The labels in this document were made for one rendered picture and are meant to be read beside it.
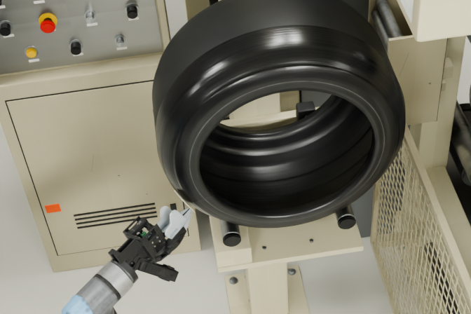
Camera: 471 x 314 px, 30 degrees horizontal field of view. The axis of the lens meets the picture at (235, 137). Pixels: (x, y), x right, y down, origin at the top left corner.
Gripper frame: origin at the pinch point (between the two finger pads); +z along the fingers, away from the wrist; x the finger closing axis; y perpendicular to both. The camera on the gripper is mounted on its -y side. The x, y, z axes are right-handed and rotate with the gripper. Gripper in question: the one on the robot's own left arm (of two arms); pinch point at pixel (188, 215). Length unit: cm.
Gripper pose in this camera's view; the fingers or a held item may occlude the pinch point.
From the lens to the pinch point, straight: 198.3
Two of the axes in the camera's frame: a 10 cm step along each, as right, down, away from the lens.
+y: -4.0, -7.4, -5.4
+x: -6.6, -1.9, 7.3
